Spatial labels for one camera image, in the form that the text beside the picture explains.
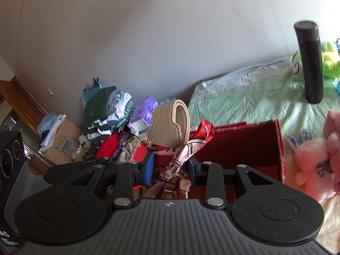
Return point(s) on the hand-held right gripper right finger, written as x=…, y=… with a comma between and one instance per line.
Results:
x=193, y=174

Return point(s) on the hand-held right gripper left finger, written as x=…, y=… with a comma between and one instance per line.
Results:
x=147, y=168

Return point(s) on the red cardboard box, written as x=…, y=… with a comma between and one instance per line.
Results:
x=239, y=148

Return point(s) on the pale folded cloth pile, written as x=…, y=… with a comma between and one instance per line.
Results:
x=49, y=123

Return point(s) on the brown cardboard box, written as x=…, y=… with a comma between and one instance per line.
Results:
x=66, y=143

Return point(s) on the purple tissue pack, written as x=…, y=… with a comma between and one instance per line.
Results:
x=143, y=109

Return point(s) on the wooden door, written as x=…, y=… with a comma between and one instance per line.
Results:
x=24, y=103

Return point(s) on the small white plush toy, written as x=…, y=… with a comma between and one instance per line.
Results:
x=83, y=140

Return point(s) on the white blue patterned clothes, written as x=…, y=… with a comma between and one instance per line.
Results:
x=117, y=103

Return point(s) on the green bed sheet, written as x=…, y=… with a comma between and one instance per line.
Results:
x=239, y=98

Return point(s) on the blue garment with metal clips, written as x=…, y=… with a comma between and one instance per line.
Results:
x=89, y=93

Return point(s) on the pink plush toy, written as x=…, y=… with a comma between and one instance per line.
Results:
x=313, y=156

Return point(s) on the black thermos bottle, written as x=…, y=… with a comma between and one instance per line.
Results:
x=310, y=63

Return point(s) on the green frog plush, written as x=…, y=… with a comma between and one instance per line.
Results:
x=330, y=58

